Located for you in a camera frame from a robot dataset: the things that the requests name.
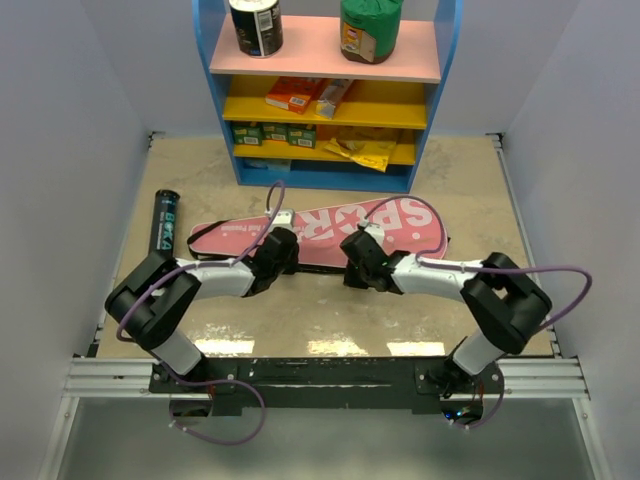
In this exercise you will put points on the teal tissue pack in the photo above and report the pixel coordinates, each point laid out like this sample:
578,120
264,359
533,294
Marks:
277,165

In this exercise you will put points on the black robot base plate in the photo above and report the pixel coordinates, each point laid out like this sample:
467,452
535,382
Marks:
421,385

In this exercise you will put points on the green box right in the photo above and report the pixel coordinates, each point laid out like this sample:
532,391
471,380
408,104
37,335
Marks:
302,135

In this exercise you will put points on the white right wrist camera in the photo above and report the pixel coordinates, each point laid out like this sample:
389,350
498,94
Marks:
374,230

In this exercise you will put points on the orange box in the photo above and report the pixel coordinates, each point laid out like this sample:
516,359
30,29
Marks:
293,94

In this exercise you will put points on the green box left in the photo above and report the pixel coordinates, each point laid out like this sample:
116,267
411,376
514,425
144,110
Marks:
247,133

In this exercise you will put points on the black white can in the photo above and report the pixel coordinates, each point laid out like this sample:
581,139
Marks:
258,26

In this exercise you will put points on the black shuttlecock tube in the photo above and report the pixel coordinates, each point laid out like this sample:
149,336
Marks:
163,224

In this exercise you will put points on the pink sport racket bag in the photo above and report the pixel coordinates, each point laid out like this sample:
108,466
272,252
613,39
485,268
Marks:
408,225

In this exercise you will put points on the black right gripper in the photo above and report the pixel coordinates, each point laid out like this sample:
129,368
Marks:
350,280

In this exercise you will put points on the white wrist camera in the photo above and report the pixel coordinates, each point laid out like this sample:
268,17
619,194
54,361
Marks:
283,218
374,230

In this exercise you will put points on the green box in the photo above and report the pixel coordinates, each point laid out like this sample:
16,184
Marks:
247,133
275,131
302,135

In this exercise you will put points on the brown snack packet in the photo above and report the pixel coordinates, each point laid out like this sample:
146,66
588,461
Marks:
332,96

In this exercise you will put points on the yellow snack bag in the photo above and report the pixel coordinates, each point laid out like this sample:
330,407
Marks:
369,153

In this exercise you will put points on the green box middle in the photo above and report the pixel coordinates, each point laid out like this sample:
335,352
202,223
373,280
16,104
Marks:
275,131

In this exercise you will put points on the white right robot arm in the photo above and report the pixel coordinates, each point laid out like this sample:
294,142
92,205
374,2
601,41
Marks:
506,304

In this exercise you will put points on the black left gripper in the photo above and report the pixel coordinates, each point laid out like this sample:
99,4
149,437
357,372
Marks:
294,265

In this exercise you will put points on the green wrapped jar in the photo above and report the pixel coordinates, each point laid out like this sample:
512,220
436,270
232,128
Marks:
369,29

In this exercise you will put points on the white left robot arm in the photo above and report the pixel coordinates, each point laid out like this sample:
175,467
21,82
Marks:
151,301

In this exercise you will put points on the blue shelf unit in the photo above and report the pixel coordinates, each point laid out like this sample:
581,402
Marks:
344,102

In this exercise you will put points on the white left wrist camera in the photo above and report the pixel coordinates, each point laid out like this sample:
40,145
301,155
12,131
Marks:
283,218

